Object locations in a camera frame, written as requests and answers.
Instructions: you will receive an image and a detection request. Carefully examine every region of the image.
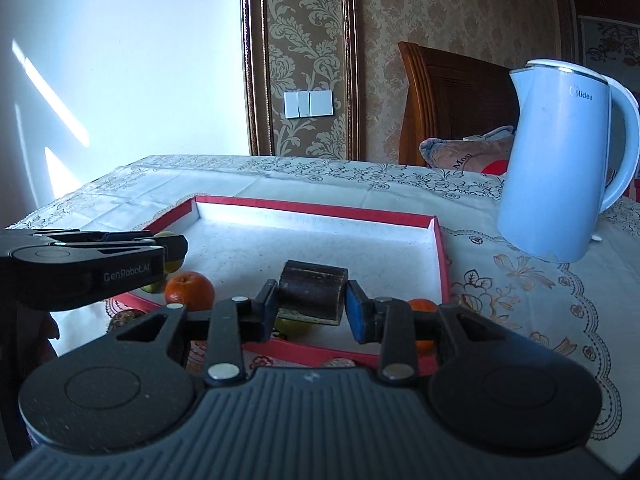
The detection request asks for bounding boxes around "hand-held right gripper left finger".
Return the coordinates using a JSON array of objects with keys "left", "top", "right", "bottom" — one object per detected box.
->
[{"left": 107, "top": 279, "right": 280, "bottom": 387}]

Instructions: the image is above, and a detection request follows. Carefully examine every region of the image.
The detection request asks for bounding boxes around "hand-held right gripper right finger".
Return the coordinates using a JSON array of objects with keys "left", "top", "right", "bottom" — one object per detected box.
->
[{"left": 345, "top": 280, "right": 526, "bottom": 382}]

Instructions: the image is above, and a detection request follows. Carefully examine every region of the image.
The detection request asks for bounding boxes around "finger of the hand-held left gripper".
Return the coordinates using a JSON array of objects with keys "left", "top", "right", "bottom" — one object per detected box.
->
[{"left": 0, "top": 228, "right": 189, "bottom": 275}]

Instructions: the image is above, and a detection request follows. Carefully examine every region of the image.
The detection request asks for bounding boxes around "yellow round fruit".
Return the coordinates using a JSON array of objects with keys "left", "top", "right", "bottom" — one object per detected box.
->
[{"left": 153, "top": 231, "right": 185, "bottom": 274}]

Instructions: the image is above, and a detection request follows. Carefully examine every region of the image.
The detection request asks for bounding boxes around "green citrus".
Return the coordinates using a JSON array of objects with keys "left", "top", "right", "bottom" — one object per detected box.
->
[{"left": 274, "top": 316, "right": 315, "bottom": 339}]

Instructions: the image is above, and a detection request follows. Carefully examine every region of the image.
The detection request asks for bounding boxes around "large orange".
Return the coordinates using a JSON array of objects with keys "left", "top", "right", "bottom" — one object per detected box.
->
[{"left": 164, "top": 271, "right": 216, "bottom": 312}]

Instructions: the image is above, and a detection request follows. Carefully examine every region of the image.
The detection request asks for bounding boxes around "small orange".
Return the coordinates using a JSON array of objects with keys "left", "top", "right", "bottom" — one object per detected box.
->
[{"left": 406, "top": 298, "right": 442, "bottom": 353}]

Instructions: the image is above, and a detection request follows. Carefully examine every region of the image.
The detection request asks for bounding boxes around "red cardboard box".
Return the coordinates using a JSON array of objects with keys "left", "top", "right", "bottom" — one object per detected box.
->
[{"left": 105, "top": 194, "right": 453, "bottom": 376}]

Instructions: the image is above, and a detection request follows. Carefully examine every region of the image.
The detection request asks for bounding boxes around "dark brown round cake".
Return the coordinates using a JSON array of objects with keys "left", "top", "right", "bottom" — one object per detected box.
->
[{"left": 107, "top": 308, "right": 147, "bottom": 333}]

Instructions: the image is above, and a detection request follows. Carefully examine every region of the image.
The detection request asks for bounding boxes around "patterned pillow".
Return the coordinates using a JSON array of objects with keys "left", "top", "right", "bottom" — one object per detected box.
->
[{"left": 419, "top": 125, "right": 516, "bottom": 176}]

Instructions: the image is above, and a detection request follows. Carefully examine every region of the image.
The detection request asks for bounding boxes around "light blue electric kettle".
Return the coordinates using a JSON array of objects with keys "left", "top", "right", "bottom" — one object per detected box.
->
[{"left": 496, "top": 59, "right": 640, "bottom": 264}]

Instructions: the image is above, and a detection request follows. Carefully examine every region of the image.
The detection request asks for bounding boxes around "sliding door wardrobe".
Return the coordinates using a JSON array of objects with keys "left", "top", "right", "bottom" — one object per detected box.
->
[{"left": 565, "top": 0, "right": 640, "bottom": 111}]

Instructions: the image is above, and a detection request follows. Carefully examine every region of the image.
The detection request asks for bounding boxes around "white wall switch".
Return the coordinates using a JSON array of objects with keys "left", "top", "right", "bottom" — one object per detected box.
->
[{"left": 283, "top": 90, "right": 333, "bottom": 119}]

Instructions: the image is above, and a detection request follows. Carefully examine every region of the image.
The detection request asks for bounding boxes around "ornate framed wall panel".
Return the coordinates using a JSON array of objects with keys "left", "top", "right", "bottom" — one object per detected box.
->
[{"left": 240, "top": 0, "right": 361, "bottom": 161}]

